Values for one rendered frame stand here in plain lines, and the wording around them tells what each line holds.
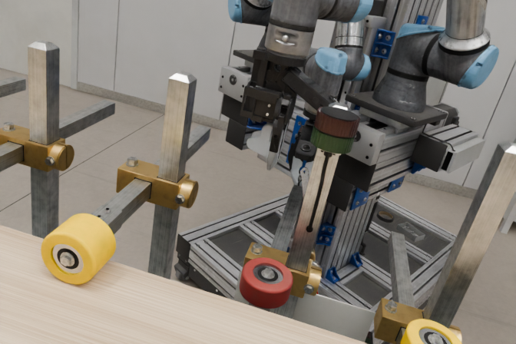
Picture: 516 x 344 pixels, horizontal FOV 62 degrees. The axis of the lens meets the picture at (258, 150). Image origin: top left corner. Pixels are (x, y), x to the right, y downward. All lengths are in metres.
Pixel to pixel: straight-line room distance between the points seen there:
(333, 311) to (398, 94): 0.65
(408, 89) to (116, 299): 0.94
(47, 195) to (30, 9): 3.58
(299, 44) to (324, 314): 0.50
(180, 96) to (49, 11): 3.63
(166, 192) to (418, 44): 0.79
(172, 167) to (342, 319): 0.42
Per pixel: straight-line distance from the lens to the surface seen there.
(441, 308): 0.81
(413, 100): 1.28
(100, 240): 0.62
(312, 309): 0.87
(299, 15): 0.69
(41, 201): 0.92
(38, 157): 0.87
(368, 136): 1.17
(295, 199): 1.00
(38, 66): 0.82
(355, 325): 0.88
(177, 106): 0.70
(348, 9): 0.76
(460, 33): 1.15
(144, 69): 3.85
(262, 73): 0.73
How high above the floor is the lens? 1.33
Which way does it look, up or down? 23 degrees down
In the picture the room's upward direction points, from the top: 12 degrees clockwise
